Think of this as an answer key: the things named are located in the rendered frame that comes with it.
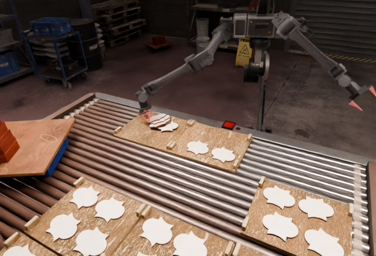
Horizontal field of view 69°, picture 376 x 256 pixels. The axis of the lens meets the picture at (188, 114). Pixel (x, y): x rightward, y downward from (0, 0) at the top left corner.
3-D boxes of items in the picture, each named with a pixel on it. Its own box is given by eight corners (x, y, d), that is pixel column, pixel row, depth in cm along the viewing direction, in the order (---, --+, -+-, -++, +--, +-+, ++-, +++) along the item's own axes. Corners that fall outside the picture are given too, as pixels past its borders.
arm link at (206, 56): (214, 65, 157) (205, 50, 154) (195, 73, 165) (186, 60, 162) (231, 35, 190) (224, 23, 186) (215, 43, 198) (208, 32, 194)
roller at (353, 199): (74, 116, 210) (72, 110, 208) (364, 204, 130) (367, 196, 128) (69, 119, 207) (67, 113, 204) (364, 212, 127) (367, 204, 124)
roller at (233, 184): (57, 125, 199) (56, 120, 197) (365, 228, 119) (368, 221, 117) (52, 129, 196) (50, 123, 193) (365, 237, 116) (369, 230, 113)
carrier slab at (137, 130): (144, 111, 204) (144, 109, 203) (193, 123, 187) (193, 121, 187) (113, 136, 177) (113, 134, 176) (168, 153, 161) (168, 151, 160)
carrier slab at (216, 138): (193, 123, 187) (193, 121, 187) (252, 138, 171) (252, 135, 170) (168, 153, 161) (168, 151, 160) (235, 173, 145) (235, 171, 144)
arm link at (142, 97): (155, 92, 185) (147, 82, 182) (158, 94, 175) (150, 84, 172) (141, 103, 184) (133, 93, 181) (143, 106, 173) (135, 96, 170)
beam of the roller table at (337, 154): (99, 97, 240) (97, 92, 236) (375, 167, 154) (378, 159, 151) (92, 102, 233) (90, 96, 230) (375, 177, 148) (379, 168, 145)
